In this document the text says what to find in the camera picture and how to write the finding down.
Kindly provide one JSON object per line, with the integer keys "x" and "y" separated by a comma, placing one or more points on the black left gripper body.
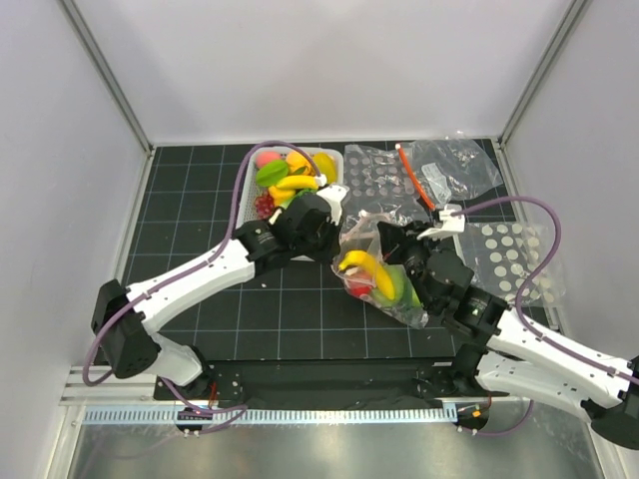
{"x": 319, "y": 246}

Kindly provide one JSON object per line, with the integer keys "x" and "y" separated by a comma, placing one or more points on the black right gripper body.
{"x": 412, "y": 253}

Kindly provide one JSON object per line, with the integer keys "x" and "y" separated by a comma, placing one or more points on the long yellow banana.
{"x": 367, "y": 262}

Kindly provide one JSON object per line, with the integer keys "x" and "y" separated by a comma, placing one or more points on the pink zipper clear bag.
{"x": 367, "y": 276}

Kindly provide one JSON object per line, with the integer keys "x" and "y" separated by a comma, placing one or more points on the red apple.
{"x": 358, "y": 289}

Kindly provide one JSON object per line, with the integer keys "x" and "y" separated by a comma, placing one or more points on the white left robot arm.
{"x": 127, "y": 320}

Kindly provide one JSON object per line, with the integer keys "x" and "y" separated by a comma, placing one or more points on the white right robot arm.
{"x": 507, "y": 352}

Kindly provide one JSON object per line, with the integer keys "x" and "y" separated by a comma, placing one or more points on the white dotted zip bag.
{"x": 503, "y": 255}

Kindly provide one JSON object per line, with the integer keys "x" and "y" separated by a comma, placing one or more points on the orange zipper clear bag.
{"x": 448, "y": 170}

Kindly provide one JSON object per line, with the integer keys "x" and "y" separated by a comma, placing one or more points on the yellow bell pepper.
{"x": 281, "y": 197}

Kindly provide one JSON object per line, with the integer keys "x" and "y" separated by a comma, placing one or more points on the red grape bunch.
{"x": 264, "y": 206}

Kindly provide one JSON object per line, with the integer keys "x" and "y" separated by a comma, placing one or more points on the white perforated plastic basket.
{"x": 246, "y": 208}

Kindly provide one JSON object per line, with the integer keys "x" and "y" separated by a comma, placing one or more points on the yellow orange peach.
{"x": 298, "y": 164}

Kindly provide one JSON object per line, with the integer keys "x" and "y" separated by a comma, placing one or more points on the yellow starfruit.
{"x": 326, "y": 166}

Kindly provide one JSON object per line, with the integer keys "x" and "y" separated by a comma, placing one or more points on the pink peach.
{"x": 265, "y": 157}

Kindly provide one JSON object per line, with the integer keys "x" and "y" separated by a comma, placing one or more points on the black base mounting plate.
{"x": 339, "y": 383}

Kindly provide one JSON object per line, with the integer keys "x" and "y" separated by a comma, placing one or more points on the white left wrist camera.
{"x": 335, "y": 195}

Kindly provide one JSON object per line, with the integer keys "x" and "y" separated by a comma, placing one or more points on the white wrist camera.
{"x": 449, "y": 222}
{"x": 335, "y": 195}

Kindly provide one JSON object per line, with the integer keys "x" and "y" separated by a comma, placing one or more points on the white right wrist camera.
{"x": 449, "y": 222}

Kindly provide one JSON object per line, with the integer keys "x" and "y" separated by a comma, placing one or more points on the slotted cable duct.
{"x": 175, "y": 414}

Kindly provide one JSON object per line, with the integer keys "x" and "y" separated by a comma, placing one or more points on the aluminium frame rail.
{"x": 558, "y": 40}

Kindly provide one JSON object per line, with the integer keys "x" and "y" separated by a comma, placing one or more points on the left aluminium frame post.
{"x": 97, "y": 58}

